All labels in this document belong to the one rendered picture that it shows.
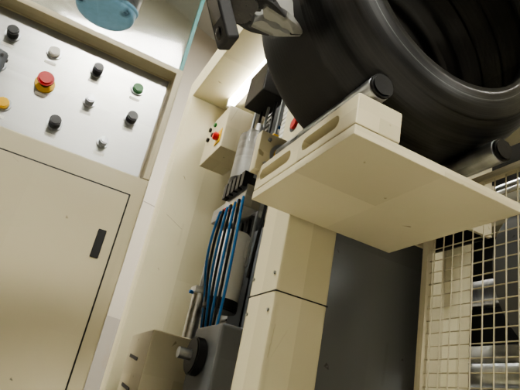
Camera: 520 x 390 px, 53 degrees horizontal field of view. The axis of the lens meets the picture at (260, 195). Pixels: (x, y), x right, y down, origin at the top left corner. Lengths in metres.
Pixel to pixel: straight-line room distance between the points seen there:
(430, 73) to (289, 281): 0.49
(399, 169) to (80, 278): 0.80
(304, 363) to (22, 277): 0.66
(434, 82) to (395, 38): 0.10
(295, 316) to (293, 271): 0.09
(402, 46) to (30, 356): 1.00
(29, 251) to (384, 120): 0.86
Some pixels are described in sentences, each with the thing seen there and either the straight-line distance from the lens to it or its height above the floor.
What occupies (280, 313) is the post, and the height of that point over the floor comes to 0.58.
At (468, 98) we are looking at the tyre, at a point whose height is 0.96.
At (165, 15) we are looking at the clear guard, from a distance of 1.73.
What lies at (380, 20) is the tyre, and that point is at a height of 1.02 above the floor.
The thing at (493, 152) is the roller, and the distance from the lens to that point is 1.04.
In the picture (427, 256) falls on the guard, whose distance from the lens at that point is 1.38.
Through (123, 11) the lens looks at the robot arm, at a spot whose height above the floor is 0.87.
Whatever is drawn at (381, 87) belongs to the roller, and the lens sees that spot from 0.89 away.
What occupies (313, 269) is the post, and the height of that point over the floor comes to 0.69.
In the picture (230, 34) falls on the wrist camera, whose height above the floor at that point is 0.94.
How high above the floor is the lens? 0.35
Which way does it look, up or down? 24 degrees up
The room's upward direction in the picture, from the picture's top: 12 degrees clockwise
